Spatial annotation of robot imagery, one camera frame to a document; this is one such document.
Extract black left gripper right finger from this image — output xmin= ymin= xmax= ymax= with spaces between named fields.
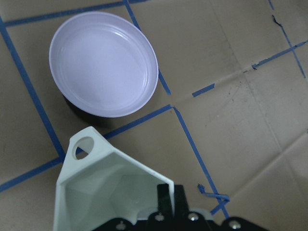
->
xmin=174 ymin=185 xmax=189 ymax=217

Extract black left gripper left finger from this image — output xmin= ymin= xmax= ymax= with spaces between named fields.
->
xmin=157 ymin=184 xmax=173 ymax=218

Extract white angular mug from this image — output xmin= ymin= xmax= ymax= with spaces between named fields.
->
xmin=53 ymin=127 xmax=175 ymax=231

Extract lavender round plate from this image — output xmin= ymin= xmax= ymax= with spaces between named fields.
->
xmin=49 ymin=12 xmax=159 ymax=118

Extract peeling blue tape piece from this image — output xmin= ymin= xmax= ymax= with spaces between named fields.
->
xmin=197 ymin=184 xmax=230 ymax=202

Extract short blue tape strip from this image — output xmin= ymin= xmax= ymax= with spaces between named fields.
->
xmin=192 ymin=83 xmax=215 ymax=98

